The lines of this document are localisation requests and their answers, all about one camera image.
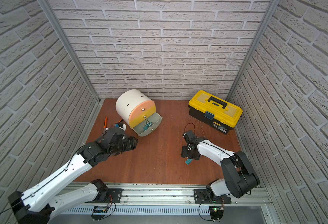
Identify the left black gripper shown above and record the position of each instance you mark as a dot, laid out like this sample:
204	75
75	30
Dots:
129	143

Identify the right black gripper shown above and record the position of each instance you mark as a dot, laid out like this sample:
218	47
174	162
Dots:
184	153

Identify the teal binder clip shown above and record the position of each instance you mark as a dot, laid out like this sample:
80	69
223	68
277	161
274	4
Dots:
147	125
188	161

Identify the yellow drawer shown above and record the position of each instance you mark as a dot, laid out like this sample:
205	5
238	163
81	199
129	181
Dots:
143	117

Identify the white round drawer cabinet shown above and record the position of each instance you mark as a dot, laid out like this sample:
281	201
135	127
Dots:
127	101

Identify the orange top drawer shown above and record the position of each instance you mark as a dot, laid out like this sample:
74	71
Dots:
146	108

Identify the grey bottom drawer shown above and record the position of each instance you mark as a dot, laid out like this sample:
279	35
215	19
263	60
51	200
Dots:
155	118

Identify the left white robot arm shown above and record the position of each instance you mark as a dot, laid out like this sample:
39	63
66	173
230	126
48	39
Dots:
41	203

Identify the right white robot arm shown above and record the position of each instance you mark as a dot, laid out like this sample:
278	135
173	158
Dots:
239	175

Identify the yellow black toolbox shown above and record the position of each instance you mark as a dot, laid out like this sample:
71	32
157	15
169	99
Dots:
217	113

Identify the right controller board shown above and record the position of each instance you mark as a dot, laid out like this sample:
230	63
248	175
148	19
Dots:
216	213

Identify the controller board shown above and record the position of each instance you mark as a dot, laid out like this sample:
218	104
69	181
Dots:
100	212
216	213

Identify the left controller board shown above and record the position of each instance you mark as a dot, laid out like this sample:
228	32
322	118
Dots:
100	212

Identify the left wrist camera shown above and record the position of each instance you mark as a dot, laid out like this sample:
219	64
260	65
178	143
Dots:
117	129

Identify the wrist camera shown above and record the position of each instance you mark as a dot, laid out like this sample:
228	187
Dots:
189	137
117	129

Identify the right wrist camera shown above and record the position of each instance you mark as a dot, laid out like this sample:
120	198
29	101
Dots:
189	137

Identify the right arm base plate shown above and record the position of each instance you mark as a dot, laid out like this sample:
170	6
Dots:
206	196

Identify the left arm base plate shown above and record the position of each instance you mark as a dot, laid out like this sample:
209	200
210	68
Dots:
112	196

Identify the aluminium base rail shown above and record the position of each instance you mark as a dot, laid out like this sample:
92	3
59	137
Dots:
176	194

